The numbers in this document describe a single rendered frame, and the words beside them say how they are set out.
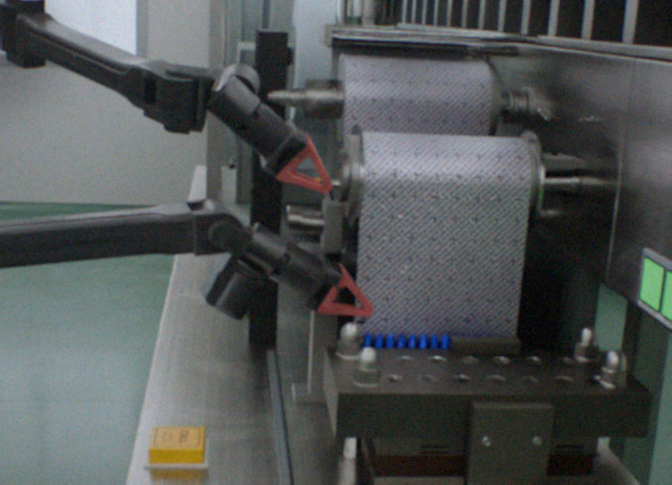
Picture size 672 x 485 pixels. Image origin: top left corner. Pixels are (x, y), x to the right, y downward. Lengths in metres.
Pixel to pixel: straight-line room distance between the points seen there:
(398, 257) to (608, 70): 0.38
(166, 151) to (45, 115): 0.87
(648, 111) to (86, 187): 6.03
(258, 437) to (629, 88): 0.68
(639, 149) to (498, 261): 0.26
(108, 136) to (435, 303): 5.70
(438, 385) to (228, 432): 0.32
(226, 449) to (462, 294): 0.39
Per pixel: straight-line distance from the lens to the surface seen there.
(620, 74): 1.30
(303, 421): 1.39
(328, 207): 1.37
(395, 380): 1.22
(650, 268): 1.17
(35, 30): 1.51
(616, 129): 1.30
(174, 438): 1.28
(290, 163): 1.29
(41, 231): 1.22
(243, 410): 1.42
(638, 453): 1.70
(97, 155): 6.97
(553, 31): 1.59
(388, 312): 1.34
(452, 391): 1.19
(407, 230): 1.31
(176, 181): 6.94
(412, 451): 1.22
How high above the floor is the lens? 1.47
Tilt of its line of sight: 14 degrees down
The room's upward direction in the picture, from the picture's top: 3 degrees clockwise
